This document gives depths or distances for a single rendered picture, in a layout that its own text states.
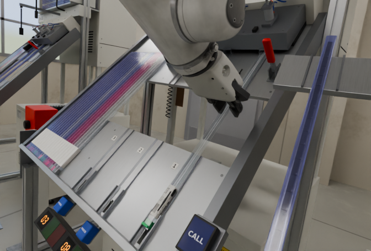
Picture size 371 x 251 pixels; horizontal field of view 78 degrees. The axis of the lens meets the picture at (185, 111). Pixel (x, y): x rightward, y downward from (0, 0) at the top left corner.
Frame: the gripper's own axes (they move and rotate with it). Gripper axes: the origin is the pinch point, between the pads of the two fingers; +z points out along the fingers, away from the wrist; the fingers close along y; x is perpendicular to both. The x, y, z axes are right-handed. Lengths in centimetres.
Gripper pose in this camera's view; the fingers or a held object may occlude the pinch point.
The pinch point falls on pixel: (227, 105)
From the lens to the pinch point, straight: 52.0
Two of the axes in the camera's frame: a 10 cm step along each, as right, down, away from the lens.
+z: 4.8, 5.1, 7.1
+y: -7.5, -1.8, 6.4
